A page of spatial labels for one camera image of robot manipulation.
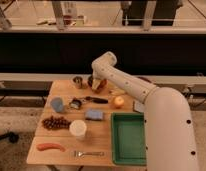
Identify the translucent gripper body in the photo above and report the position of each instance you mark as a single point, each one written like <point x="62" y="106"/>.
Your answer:
<point x="96" y="84"/>

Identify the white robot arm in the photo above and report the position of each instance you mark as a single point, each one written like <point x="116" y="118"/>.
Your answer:
<point x="169" y="132"/>

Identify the red bowl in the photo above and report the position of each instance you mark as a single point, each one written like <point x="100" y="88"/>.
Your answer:
<point x="102" y="85"/>

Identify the purple bowl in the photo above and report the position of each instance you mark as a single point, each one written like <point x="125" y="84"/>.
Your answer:
<point x="145" y="79"/>

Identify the small metal cup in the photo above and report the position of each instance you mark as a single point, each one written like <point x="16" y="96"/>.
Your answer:
<point x="78" y="82"/>

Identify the yellow banana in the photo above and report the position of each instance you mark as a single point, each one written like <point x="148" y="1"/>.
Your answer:
<point x="117" y="92"/>

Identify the apple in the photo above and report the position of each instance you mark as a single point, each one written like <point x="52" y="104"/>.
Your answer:
<point x="118" y="101"/>

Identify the blue cloth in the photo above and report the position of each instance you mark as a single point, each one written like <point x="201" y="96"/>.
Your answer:
<point x="93" y="114"/>

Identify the light blue sponge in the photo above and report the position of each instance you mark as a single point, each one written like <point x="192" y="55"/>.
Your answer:
<point x="138" y="107"/>

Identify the white paper cup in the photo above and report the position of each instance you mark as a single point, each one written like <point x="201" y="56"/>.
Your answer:
<point x="78" y="129"/>

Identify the green plastic tray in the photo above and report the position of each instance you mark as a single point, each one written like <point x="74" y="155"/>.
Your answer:
<point x="128" y="139"/>

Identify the bunch of dark grapes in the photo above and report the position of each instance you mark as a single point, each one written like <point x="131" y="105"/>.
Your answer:
<point x="55" y="123"/>

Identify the silver fork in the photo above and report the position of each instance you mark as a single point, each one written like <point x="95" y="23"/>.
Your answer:
<point x="81" y="153"/>

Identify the orange sausage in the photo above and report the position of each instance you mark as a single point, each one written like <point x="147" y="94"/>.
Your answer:
<point x="47" y="146"/>

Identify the black handled tool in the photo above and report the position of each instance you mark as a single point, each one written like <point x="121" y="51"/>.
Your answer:
<point x="94" y="100"/>

